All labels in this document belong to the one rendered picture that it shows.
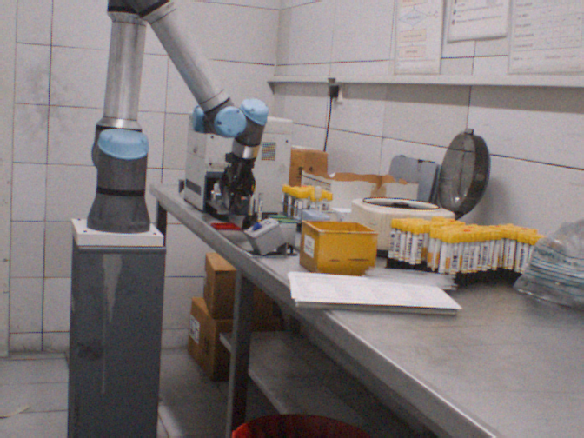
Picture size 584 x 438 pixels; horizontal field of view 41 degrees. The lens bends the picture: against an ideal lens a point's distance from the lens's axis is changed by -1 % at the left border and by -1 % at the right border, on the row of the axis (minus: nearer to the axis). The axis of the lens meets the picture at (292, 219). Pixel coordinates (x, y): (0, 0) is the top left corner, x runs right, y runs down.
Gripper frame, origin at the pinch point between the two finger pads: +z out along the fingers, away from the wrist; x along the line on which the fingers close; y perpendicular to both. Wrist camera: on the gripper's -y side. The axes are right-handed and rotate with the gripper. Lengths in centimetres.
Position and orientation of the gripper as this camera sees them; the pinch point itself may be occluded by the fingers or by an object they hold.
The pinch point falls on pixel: (228, 204)
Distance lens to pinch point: 228.2
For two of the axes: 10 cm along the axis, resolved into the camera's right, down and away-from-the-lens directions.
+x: 9.4, 0.2, 3.4
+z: -2.3, 7.7, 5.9
